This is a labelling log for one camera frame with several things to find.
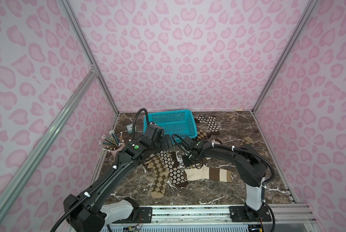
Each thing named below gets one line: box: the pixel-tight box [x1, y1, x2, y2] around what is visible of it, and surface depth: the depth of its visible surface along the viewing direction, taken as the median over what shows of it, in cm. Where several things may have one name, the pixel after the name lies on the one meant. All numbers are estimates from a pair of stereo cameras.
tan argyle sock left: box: [144, 153, 171, 199], surface depth 88 cm
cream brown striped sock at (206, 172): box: [183, 164, 232, 183], surface depth 88 cm
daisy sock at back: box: [195, 114, 220, 135], surface depth 115 cm
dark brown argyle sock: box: [197, 129, 212, 141], surface depth 106 cm
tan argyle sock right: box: [239, 136, 254, 147], surface depth 103 cm
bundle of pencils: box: [98, 129, 125, 152], surface depth 90 cm
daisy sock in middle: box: [159, 150, 189, 188], surface depth 90 cm
